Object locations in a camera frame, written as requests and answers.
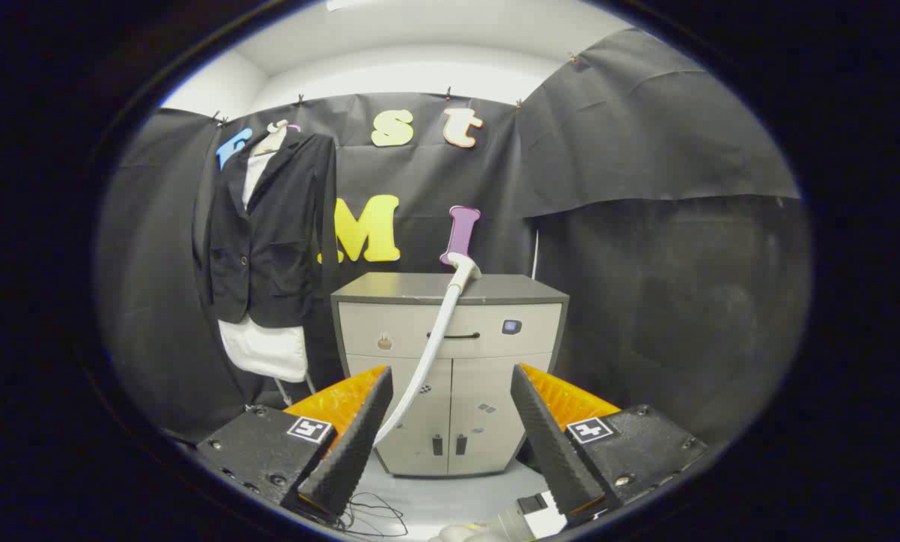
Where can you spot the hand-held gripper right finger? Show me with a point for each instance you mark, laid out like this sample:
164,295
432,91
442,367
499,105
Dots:
555,444

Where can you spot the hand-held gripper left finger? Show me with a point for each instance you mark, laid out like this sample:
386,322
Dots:
352,444

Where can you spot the white garment steamer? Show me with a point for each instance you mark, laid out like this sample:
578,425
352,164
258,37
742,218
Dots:
439,331

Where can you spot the black suit jacket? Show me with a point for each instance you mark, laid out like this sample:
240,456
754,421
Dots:
277,241

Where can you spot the white mannequin torso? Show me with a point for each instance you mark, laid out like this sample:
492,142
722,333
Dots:
266,350

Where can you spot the grey cabinet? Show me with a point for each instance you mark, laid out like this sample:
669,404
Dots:
390,316

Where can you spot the black backdrop cloth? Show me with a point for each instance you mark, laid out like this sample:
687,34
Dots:
646,150

